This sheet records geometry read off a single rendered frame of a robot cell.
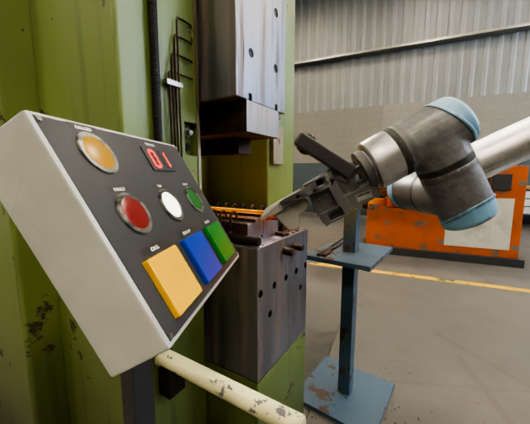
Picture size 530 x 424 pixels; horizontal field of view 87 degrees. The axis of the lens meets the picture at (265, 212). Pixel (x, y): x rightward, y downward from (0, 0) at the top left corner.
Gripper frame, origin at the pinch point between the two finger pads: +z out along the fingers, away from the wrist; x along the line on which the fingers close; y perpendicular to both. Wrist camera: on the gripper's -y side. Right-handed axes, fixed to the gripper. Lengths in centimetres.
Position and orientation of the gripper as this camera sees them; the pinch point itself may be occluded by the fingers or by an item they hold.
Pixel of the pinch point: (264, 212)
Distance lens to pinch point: 53.1
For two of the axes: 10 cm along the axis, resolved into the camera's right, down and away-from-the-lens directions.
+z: -8.6, 4.8, 1.7
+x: 1.2, -1.3, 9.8
